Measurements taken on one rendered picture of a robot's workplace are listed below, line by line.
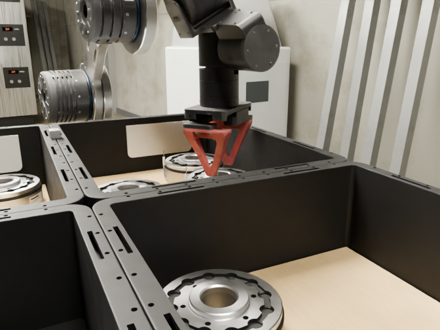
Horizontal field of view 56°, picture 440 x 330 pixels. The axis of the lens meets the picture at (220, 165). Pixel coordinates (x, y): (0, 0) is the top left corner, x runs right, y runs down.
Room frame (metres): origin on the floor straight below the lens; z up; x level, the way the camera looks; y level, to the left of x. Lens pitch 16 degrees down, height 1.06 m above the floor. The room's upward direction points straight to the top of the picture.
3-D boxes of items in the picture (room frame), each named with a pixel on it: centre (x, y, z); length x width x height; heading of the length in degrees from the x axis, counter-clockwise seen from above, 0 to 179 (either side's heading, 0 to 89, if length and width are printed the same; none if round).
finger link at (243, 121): (0.63, -0.01, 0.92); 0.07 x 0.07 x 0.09; 65
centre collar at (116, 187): (0.55, 0.13, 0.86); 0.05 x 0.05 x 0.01
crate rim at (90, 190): (0.58, 0.07, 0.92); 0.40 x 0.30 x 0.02; 26
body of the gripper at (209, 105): (0.61, 0.00, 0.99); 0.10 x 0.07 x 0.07; 155
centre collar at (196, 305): (0.29, 0.00, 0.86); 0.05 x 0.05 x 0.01
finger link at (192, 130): (0.60, 0.01, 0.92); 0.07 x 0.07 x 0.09; 65
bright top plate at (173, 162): (0.71, 0.05, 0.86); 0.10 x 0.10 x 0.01
